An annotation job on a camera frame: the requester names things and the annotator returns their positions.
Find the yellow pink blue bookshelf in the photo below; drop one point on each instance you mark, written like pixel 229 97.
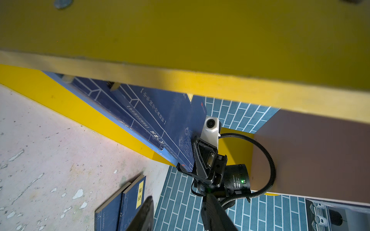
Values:
pixel 309 58

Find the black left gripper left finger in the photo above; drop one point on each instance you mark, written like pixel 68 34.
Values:
pixel 144 219

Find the navy book yellow label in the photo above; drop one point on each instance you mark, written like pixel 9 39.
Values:
pixel 132 198
pixel 99 93

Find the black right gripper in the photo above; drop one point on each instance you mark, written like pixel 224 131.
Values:
pixel 212 175

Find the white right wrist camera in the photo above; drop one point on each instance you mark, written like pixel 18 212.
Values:
pixel 211 130

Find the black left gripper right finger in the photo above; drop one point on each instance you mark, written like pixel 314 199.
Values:
pixel 214 217

